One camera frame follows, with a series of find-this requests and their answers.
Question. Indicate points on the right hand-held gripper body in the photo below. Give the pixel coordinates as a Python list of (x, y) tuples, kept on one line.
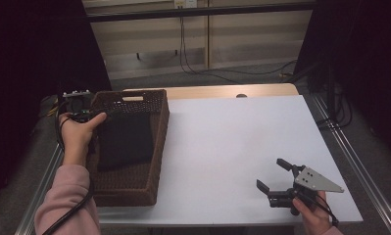
[(314, 180)]

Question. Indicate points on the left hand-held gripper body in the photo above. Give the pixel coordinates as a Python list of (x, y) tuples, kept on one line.
[(77, 104)]

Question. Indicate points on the black cloth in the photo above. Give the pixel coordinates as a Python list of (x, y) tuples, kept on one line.
[(124, 143)]

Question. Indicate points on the brown woven basket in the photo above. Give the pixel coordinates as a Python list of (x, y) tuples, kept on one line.
[(134, 192)]

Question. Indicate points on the person's left hand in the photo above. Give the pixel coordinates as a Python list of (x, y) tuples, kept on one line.
[(77, 137)]

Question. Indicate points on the person's right hand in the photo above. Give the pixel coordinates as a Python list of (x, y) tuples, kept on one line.
[(312, 215)]

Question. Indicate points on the white table board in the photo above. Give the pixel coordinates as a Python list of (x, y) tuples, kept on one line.
[(216, 156)]

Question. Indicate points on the black curtain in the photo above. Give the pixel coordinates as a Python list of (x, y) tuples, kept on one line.
[(372, 49), (26, 65)]

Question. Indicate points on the round table grommet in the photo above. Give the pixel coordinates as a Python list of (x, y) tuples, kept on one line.
[(241, 95)]

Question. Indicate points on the white power strip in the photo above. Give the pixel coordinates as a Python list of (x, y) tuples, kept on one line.
[(185, 3)]

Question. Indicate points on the black horizontal bar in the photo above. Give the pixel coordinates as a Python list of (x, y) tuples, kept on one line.
[(199, 12)]

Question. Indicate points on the aluminium floor rail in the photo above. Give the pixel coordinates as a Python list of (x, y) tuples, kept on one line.
[(25, 225), (356, 163)]

